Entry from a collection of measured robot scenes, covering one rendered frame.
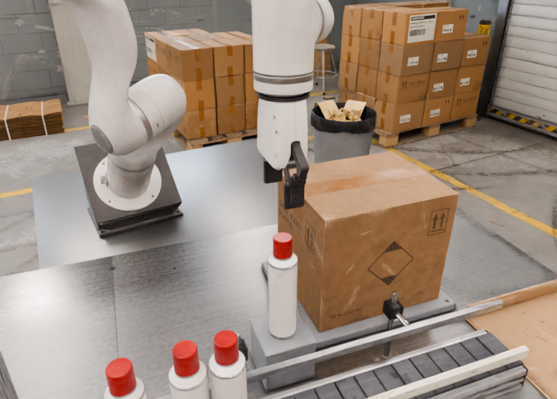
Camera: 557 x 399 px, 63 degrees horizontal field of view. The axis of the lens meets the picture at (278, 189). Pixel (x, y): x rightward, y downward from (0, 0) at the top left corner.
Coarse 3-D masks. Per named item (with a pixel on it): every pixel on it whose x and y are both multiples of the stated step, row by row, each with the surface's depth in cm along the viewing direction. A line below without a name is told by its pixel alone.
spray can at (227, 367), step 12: (216, 336) 62; (228, 336) 62; (216, 348) 61; (228, 348) 60; (216, 360) 62; (228, 360) 61; (240, 360) 63; (216, 372) 62; (228, 372) 61; (240, 372) 62; (216, 384) 62; (228, 384) 62; (240, 384) 63; (216, 396) 63; (228, 396) 63; (240, 396) 64
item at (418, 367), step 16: (480, 336) 89; (432, 352) 86; (448, 352) 86; (464, 352) 86; (480, 352) 86; (496, 352) 86; (384, 368) 82; (400, 368) 82; (416, 368) 83; (432, 368) 82; (448, 368) 82; (496, 368) 82; (336, 384) 79; (352, 384) 79; (368, 384) 79; (384, 384) 79; (400, 384) 79; (464, 384) 80
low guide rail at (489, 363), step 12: (516, 348) 82; (528, 348) 82; (480, 360) 80; (492, 360) 80; (504, 360) 80; (516, 360) 82; (444, 372) 77; (456, 372) 77; (468, 372) 78; (480, 372) 79; (408, 384) 75; (420, 384) 75; (432, 384) 76; (444, 384) 77; (384, 396) 73; (396, 396) 73; (408, 396) 75
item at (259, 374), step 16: (480, 304) 85; (496, 304) 86; (432, 320) 82; (448, 320) 82; (384, 336) 78; (400, 336) 79; (320, 352) 75; (336, 352) 75; (352, 352) 77; (272, 368) 72; (288, 368) 73; (208, 384) 70
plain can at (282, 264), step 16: (288, 240) 75; (272, 256) 78; (288, 256) 76; (272, 272) 77; (288, 272) 77; (272, 288) 79; (288, 288) 78; (272, 304) 81; (288, 304) 80; (272, 320) 82; (288, 320) 82; (272, 336) 84; (288, 336) 83
